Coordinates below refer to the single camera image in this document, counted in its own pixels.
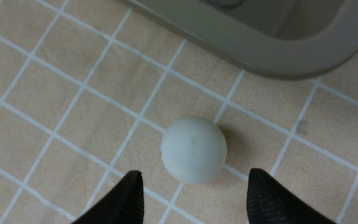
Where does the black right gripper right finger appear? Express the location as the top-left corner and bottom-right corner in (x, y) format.
(247, 168), (335, 224)

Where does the white printed ball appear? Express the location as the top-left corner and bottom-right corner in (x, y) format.
(160, 116), (227, 184)

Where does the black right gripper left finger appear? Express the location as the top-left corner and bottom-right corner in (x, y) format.
(73, 170), (145, 224)

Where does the olive green plastic bin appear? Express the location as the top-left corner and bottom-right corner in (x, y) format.
(123, 0), (358, 80)

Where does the peach checkered tablecloth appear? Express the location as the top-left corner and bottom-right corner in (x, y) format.
(0, 0), (358, 224)

